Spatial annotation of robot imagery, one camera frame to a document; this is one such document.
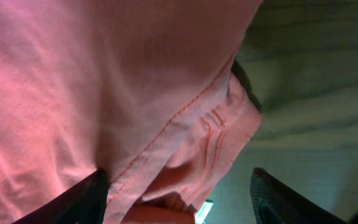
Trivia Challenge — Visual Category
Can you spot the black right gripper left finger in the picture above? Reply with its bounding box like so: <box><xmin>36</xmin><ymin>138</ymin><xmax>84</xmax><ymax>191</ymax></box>
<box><xmin>12</xmin><ymin>170</ymin><xmax>108</xmax><ymax>224</ymax></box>

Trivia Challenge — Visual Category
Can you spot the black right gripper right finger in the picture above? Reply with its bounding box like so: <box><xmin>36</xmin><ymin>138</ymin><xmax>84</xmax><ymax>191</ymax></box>
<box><xmin>250</xmin><ymin>167</ymin><xmax>346</xmax><ymax>224</ymax></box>

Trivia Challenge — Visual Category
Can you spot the red t-shirt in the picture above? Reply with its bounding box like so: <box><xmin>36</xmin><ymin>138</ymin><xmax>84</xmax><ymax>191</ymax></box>
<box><xmin>0</xmin><ymin>0</ymin><xmax>260</xmax><ymax>223</ymax></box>

